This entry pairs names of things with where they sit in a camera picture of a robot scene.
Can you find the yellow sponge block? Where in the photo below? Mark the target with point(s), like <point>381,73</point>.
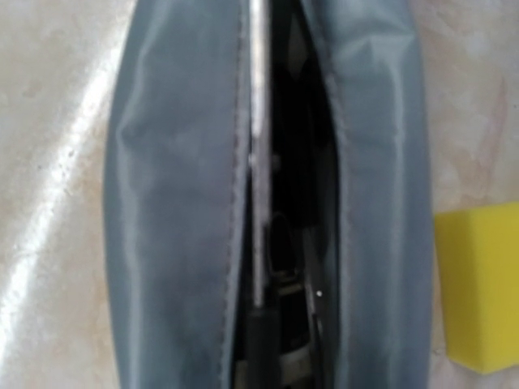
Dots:
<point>477,253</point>

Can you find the grey zipper pouch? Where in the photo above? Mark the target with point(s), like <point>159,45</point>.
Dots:
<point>350,246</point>

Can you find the black handled scissors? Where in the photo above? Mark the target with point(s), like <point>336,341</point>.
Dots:
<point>263,370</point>

